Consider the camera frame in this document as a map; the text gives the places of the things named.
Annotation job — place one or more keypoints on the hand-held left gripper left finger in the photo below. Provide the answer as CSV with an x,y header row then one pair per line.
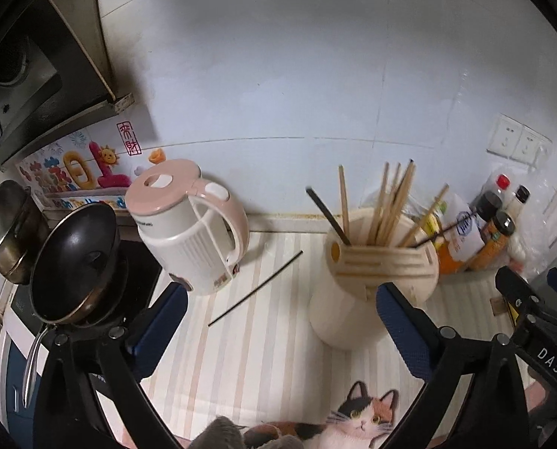
x,y
164,322

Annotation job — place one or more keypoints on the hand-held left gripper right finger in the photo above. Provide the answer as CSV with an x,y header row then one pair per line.
x,y
400,325

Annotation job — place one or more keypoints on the cream utensil holder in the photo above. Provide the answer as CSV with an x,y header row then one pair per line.
x,y
353,299

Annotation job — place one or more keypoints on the black chopstick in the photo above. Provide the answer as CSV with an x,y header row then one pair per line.
x,y
255,288
447,230
330,217

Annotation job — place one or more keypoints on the bundle of wooden chopsticks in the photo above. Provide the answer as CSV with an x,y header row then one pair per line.
x,y
393,206

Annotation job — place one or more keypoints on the black induction cooker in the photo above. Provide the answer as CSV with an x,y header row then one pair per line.
x,y
140,266

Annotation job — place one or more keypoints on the clear plastic bag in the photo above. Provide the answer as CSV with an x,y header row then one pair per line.
x,y
538,224

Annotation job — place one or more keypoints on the black cap white bottle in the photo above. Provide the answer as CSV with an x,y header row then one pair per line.
x,y
517,201

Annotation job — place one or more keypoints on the pink and white electric kettle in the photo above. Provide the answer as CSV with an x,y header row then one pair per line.
x,y
185,238

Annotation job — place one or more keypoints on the striped table mat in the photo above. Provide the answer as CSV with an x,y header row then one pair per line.
x,y
260,351

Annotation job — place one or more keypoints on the cat-shaped mat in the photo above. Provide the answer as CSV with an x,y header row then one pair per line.
x,y
358,416

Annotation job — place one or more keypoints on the yellow green packet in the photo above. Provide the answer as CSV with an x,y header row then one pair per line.
x,y
432,217

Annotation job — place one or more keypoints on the black frying pan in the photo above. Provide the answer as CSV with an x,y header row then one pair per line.
x,y
72,262

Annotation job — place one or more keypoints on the blue cabinet door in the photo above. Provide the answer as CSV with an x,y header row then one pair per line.
x,y
19,383

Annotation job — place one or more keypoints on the steel steamer pot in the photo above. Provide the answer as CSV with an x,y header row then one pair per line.
x,y
5,224

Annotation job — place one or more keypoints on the black range hood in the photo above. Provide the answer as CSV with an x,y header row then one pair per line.
x,y
30,89

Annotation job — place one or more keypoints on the white wall socket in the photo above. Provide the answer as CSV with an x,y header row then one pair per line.
x,y
533,146
505,134

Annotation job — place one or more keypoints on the colourful wall poster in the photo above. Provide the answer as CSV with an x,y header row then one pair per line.
x,y
77,173

